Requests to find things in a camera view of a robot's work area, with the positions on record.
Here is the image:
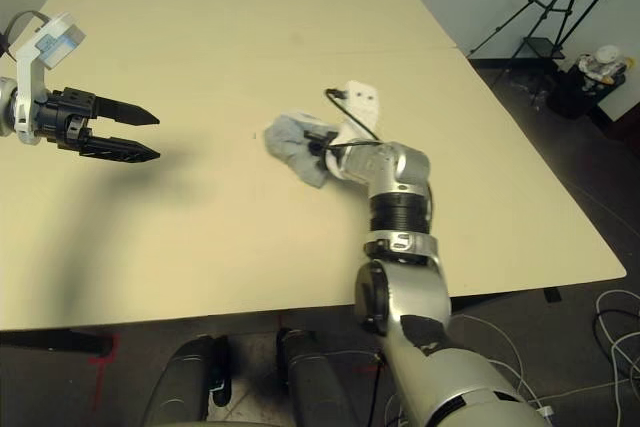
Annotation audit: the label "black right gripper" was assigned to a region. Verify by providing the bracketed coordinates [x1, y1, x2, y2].
[302, 129, 338, 169]

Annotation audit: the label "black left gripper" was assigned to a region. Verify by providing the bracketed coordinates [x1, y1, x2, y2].
[37, 87, 163, 164]

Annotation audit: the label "grey terry rag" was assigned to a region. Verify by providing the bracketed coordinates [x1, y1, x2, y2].
[262, 106, 347, 192]

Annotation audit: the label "grey right robot leg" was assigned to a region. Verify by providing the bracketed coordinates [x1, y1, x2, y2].
[275, 327, 362, 427]

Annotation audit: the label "grey robot leg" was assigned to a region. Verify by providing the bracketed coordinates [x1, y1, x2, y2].
[275, 327, 362, 427]
[141, 335, 232, 427]

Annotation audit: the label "grey left robot leg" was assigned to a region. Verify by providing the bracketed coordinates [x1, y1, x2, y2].
[141, 335, 232, 427]

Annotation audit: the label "black bin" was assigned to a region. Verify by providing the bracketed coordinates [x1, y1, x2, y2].
[546, 68, 627, 122]

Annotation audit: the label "white crumpled trash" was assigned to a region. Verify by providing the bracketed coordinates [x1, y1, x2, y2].
[578, 44, 629, 87]

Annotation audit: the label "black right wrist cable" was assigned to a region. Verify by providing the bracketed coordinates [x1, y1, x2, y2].
[323, 88, 387, 151]

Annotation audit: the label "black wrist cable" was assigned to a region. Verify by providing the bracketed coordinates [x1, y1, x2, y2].
[323, 88, 387, 151]
[0, 10, 49, 56]

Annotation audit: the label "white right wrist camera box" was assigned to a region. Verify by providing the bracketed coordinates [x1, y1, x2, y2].
[323, 77, 385, 180]

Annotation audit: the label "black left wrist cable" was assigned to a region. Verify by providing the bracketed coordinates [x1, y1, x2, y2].
[0, 10, 49, 56]

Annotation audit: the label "black floor cable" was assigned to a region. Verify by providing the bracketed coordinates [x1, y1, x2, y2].
[368, 355, 387, 427]

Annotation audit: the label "white floor cables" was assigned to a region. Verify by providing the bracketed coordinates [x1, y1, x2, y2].
[449, 288, 640, 427]

